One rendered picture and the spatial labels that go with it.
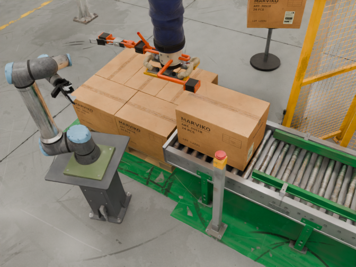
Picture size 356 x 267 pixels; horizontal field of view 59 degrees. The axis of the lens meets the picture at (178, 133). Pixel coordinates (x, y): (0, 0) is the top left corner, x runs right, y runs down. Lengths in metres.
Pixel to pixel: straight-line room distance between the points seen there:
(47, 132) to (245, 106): 1.40
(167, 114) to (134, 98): 0.41
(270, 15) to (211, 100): 1.76
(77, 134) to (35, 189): 1.34
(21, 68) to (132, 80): 1.66
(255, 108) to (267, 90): 1.67
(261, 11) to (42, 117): 2.71
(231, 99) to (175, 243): 1.29
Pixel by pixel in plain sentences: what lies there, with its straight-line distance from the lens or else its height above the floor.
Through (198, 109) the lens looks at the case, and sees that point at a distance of 2.38.
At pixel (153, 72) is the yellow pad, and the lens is 2.41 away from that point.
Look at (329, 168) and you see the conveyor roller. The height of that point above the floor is 0.55.
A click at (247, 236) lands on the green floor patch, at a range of 2.86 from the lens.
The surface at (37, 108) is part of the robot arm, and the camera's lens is 2.09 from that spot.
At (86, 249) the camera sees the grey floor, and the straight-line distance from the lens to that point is 2.96.
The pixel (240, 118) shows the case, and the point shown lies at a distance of 2.33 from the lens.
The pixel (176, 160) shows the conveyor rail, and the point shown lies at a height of 0.50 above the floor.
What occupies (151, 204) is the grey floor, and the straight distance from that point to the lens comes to 3.01.
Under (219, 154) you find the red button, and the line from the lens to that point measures 1.98.
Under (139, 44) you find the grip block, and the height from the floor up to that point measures 1.29.
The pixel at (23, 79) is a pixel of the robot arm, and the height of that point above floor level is 1.56.
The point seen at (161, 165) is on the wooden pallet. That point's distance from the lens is 3.16.
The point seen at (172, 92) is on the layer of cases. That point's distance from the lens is 3.17.
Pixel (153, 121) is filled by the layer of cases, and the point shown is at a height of 0.54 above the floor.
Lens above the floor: 2.60
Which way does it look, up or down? 48 degrees down
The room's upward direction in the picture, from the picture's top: 6 degrees counter-clockwise
